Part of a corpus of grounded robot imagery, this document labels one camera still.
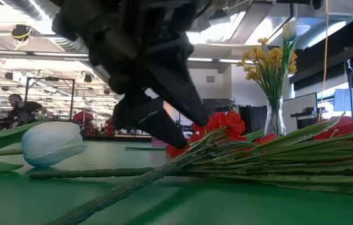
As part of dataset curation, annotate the green table mat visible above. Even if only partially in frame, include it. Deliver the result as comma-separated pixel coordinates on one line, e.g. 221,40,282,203
0,134,353,225

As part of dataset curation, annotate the red flower bunch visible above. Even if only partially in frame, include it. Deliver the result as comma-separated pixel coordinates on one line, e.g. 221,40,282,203
46,111,277,225

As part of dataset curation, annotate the pink glass vase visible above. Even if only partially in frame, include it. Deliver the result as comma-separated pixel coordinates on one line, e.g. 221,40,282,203
150,136,168,148

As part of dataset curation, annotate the black gantry frame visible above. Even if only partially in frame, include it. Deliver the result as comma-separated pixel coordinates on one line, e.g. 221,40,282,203
24,76,76,121

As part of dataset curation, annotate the red equipment cover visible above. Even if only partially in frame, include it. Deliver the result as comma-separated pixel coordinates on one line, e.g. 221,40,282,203
72,111,95,126

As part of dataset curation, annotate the yellow daffodil bunch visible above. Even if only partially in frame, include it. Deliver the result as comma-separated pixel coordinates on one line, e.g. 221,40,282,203
263,46,299,104
236,37,277,104

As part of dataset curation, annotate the clear glass vase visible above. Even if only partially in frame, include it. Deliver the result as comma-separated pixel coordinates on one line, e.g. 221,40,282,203
263,96,287,138

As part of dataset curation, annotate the white softbox panel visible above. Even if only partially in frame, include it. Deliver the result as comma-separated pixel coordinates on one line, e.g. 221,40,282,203
334,86,353,112

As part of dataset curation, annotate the person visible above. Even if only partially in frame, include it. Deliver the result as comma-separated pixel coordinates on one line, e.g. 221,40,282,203
0,92,52,128

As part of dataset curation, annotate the black cabinet machine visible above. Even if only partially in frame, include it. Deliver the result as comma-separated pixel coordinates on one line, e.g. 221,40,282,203
202,98,236,113

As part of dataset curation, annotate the black upright panel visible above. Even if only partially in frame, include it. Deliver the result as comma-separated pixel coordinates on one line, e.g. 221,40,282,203
238,105,267,134

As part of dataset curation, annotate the black ceiling dome sensor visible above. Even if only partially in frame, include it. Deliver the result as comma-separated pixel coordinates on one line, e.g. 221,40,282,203
9,24,34,51

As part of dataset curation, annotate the black tripod stand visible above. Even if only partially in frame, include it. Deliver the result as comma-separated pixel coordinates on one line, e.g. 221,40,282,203
344,59,353,121

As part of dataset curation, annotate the pile of green flower stems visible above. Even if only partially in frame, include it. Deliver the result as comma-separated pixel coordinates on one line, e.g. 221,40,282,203
28,115,353,196

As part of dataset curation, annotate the black table frame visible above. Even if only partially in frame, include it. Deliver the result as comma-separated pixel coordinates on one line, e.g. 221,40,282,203
84,134,152,141

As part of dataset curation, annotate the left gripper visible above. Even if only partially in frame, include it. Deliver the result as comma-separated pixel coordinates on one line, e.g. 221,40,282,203
52,0,211,149

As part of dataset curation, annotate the long ceiling light strip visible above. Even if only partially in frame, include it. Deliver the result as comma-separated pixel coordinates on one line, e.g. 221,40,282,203
0,49,255,64

